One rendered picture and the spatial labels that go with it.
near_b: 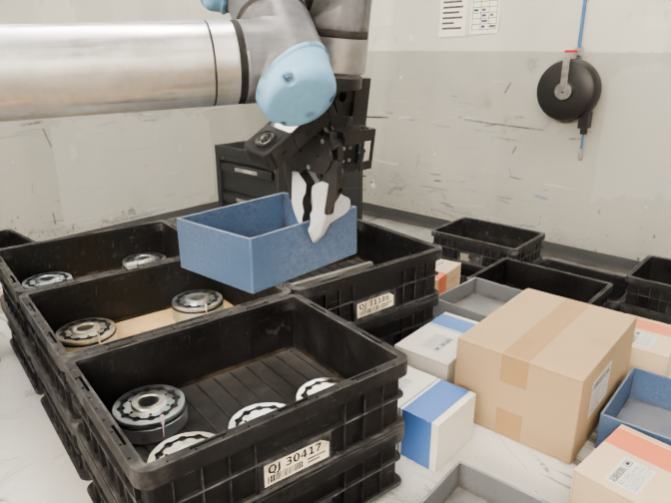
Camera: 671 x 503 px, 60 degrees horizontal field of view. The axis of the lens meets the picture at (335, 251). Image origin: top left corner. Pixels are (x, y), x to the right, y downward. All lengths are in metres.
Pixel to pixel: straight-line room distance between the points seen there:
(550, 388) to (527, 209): 3.27
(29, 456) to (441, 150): 3.78
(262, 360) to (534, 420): 0.47
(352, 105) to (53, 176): 3.77
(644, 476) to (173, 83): 0.81
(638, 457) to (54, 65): 0.90
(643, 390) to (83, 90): 1.09
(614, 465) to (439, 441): 0.25
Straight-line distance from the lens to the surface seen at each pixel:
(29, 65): 0.53
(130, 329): 1.21
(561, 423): 1.05
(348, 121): 0.74
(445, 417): 0.98
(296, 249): 0.75
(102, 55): 0.53
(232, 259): 0.73
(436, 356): 1.15
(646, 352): 1.34
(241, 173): 2.81
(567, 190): 4.11
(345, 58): 0.69
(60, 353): 0.94
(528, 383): 1.04
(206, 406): 0.94
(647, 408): 1.28
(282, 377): 1.00
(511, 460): 1.07
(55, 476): 1.09
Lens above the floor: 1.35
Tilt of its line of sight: 19 degrees down
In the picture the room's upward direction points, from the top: straight up
